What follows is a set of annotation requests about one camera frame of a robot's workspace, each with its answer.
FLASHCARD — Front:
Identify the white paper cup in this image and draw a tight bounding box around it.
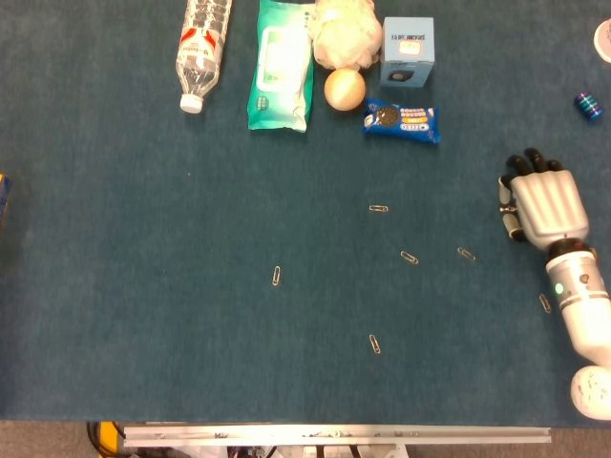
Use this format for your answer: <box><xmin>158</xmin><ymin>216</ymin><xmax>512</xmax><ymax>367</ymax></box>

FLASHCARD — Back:
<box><xmin>594</xmin><ymin>17</ymin><xmax>611</xmax><ymax>62</ymax></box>

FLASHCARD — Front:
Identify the round beige ball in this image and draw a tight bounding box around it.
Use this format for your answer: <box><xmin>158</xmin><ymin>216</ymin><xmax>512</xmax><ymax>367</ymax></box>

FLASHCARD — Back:
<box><xmin>323</xmin><ymin>68</ymin><xmax>368</xmax><ymax>113</ymax></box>

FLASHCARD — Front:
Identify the white mesh bath sponge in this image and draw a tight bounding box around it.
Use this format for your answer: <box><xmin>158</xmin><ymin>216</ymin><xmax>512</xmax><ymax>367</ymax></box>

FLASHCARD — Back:
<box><xmin>309</xmin><ymin>0</ymin><xmax>385</xmax><ymax>72</ymax></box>

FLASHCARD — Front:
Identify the blue Oreo cookie pack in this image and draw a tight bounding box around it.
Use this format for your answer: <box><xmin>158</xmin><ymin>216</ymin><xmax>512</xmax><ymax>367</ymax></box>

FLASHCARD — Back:
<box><xmin>361</xmin><ymin>97</ymin><xmax>442</xmax><ymax>145</ymax></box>

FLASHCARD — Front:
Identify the green wet wipes pack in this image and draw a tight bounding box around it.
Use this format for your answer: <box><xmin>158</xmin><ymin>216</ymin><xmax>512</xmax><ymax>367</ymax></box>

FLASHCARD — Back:
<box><xmin>246</xmin><ymin>0</ymin><xmax>316</xmax><ymax>134</ymax></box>

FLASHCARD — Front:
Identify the yellow plastic part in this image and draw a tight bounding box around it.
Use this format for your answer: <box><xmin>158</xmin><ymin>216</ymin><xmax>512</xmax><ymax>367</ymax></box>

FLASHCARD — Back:
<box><xmin>97</xmin><ymin>421</ymin><xmax>121</xmax><ymax>455</ymax></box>

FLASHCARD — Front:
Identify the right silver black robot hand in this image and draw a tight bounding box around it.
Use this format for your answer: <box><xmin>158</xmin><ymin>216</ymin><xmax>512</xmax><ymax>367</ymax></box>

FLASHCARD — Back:
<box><xmin>497</xmin><ymin>147</ymin><xmax>591</xmax><ymax>250</ymax></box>

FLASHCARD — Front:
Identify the aluminium profile rail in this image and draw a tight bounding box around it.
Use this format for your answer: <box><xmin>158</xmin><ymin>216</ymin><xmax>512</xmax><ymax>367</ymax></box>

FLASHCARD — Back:
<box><xmin>122</xmin><ymin>422</ymin><xmax>553</xmax><ymax>448</ymax></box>

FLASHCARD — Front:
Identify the blue yellow box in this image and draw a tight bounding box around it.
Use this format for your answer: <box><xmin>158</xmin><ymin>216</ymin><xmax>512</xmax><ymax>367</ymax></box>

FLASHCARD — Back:
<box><xmin>0</xmin><ymin>172</ymin><xmax>12</xmax><ymax>235</ymax></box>

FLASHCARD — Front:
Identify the blue purple metallic spool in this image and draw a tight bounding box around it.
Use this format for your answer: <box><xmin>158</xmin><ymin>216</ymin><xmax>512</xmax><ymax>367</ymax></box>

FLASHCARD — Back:
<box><xmin>573</xmin><ymin>91</ymin><xmax>605</xmax><ymax>122</ymax></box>

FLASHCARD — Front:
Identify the clear plastic water bottle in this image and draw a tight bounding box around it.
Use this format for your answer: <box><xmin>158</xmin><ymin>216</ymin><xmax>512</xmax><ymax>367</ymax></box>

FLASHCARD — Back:
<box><xmin>175</xmin><ymin>0</ymin><xmax>234</xmax><ymax>115</ymax></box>

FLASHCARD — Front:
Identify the light blue speaker box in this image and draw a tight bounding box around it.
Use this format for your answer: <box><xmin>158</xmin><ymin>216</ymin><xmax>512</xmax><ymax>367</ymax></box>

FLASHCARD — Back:
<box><xmin>380</xmin><ymin>16</ymin><xmax>436</xmax><ymax>90</ymax></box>

